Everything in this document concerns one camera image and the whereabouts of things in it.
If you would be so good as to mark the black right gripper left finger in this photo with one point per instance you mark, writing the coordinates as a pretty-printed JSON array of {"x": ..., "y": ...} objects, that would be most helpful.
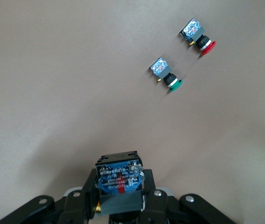
[{"x": 76, "y": 207}]

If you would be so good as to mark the red mushroom push button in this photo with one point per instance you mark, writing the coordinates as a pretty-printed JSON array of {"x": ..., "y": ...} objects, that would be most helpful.
[{"x": 200, "y": 39}]

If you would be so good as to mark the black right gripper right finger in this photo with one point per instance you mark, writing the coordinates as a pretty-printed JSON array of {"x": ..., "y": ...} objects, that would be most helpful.
[{"x": 160, "y": 210}]

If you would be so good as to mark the brown table cover mat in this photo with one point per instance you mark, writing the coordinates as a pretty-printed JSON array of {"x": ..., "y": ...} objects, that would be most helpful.
[{"x": 52, "y": 70}]

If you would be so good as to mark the yellow mushroom push button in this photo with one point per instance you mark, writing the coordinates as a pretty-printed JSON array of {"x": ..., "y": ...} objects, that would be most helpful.
[{"x": 119, "y": 182}]

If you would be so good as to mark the green mushroom push button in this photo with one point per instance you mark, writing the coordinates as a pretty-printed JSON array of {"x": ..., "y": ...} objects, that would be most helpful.
[{"x": 167, "y": 74}]

